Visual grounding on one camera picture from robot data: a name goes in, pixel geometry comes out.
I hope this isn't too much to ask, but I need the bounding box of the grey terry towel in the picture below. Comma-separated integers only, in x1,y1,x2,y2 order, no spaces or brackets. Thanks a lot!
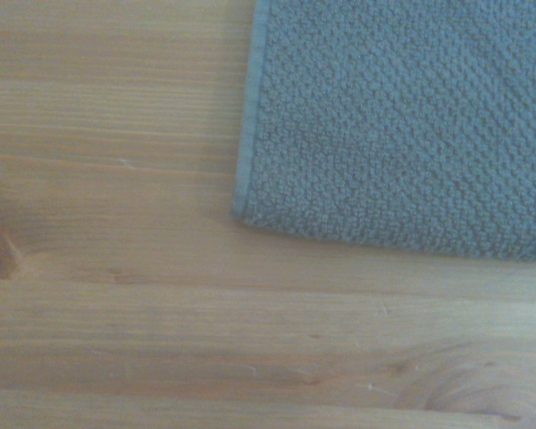
230,0,536,264

